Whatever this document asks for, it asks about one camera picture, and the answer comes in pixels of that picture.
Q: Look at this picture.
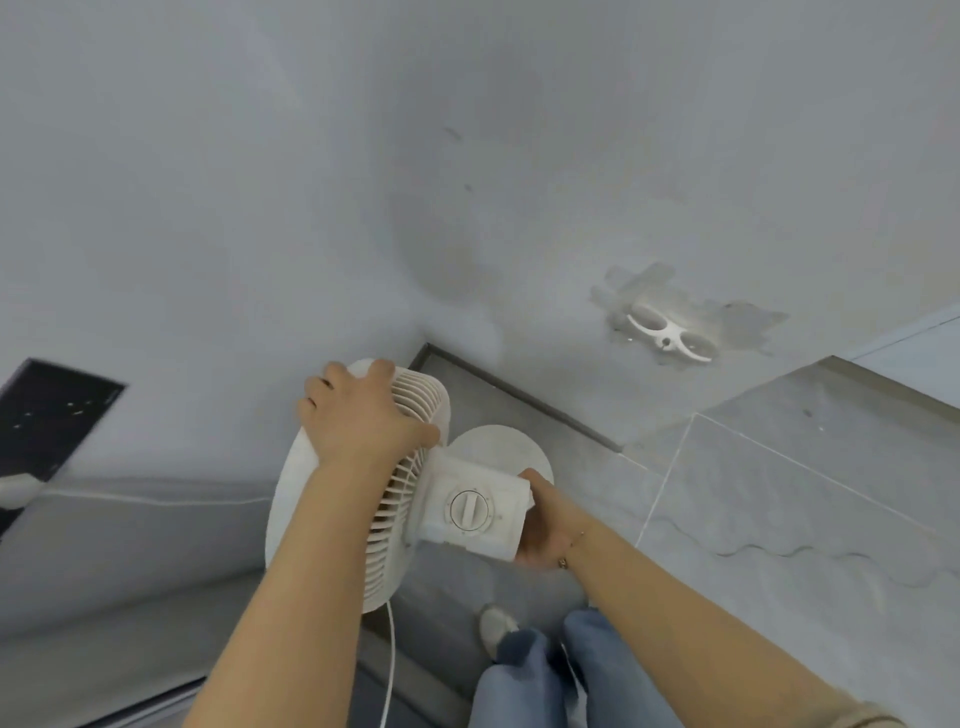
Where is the person's leg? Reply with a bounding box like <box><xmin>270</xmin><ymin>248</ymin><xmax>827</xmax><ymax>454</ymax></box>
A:
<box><xmin>472</xmin><ymin>628</ymin><xmax>573</xmax><ymax>728</ymax></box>
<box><xmin>561</xmin><ymin>607</ymin><xmax>685</xmax><ymax>728</ymax></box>

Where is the person's right leg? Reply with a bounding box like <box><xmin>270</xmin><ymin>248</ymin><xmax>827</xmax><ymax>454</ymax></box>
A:
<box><xmin>561</xmin><ymin>607</ymin><xmax>685</xmax><ymax>728</ymax></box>

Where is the person's left forearm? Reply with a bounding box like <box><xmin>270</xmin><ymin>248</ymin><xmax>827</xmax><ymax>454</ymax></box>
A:
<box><xmin>182</xmin><ymin>448</ymin><xmax>400</xmax><ymax>728</ymax></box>

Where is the person's left hand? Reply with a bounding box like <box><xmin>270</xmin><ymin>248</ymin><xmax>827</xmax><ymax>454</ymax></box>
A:
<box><xmin>296</xmin><ymin>359</ymin><xmax>443</xmax><ymax>471</ymax></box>

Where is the white electric fan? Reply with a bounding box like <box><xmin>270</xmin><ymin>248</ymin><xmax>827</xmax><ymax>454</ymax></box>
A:
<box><xmin>264</xmin><ymin>358</ymin><xmax>557</xmax><ymax>617</ymax></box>

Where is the person's right hand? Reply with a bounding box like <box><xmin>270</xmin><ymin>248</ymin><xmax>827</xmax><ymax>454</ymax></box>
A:
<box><xmin>515</xmin><ymin>468</ymin><xmax>595</xmax><ymax>572</ymax></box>

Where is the dark grey baseboard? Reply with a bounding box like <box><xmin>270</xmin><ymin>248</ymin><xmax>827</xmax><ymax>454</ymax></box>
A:
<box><xmin>408</xmin><ymin>342</ymin><xmax>625</xmax><ymax>453</ymax></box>

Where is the beige sleeve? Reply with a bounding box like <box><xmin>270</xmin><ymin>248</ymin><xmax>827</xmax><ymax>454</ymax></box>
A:
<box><xmin>816</xmin><ymin>699</ymin><xmax>910</xmax><ymax>728</ymax></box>

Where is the white wall mount bracket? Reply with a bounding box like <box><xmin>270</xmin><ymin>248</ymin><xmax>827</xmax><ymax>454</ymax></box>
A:
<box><xmin>625</xmin><ymin>300</ymin><xmax>714</xmax><ymax>366</ymax></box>

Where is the white shoe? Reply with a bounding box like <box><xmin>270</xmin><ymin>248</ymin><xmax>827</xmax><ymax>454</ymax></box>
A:
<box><xmin>478</xmin><ymin>603</ymin><xmax>523</xmax><ymax>662</ymax></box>

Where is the person's left leg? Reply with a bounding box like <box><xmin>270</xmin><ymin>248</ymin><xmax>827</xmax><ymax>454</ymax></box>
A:
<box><xmin>472</xmin><ymin>628</ymin><xmax>573</xmax><ymax>728</ymax></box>

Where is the person's right forearm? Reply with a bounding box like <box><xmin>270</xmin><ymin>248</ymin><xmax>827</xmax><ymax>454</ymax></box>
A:
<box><xmin>561</xmin><ymin>519</ymin><xmax>871</xmax><ymax>728</ymax></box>

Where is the thin wavy floor cable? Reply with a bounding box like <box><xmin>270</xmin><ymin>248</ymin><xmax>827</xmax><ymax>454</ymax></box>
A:
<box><xmin>643</xmin><ymin>514</ymin><xmax>960</xmax><ymax>580</ymax></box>

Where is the white fan power cord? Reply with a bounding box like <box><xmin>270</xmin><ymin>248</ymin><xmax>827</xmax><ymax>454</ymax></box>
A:
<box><xmin>377</xmin><ymin>598</ymin><xmax>399</xmax><ymax>728</ymax></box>

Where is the black wall panel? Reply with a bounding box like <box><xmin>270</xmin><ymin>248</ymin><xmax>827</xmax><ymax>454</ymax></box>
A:
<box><xmin>0</xmin><ymin>357</ymin><xmax>128</xmax><ymax>538</ymax></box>

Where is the white wall cable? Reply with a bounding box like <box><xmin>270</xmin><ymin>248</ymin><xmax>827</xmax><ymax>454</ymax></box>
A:
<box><xmin>0</xmin><ymin>474</ymin><xmax>273</xmax><ymax>511</ymax></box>

